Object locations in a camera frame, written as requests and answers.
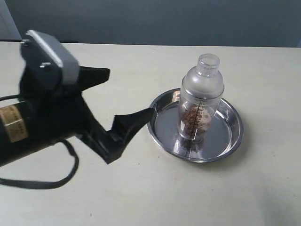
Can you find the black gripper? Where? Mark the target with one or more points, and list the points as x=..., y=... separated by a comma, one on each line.
x=53, y=117

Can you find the clear plastic shaker bottle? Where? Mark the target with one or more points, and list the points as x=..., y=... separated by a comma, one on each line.
x=201, y=91

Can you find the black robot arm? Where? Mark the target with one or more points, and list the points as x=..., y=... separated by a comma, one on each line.
x=13, y=129

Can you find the round stainless steel tray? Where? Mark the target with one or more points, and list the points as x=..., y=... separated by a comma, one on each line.
x=223, y=137

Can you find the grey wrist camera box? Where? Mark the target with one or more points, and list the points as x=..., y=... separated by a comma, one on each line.
x=50, y=63

